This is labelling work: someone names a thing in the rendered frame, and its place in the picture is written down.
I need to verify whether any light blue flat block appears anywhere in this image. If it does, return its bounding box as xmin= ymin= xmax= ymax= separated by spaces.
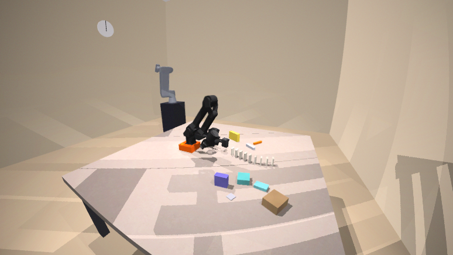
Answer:
xmin=253 ymin=181 xmax=269 ymax=192
xmin=236 ymin=172 xmax=250 ymax=185

